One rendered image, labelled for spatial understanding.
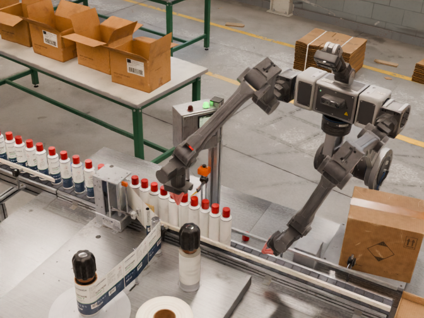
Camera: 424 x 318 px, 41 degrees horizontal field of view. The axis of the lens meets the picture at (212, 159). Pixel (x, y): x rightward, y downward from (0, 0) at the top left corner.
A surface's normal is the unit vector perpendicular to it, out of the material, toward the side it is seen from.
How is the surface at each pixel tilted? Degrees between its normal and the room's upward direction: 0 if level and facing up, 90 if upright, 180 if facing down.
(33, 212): 0
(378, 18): 90
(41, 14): 87
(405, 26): 90
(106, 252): 0
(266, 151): 0
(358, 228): 90
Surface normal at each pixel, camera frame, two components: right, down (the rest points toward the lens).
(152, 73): 0.87, 0.28
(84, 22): 0.78, 0.08
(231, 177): 0.03, -0.84
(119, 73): -0.50, 0.45
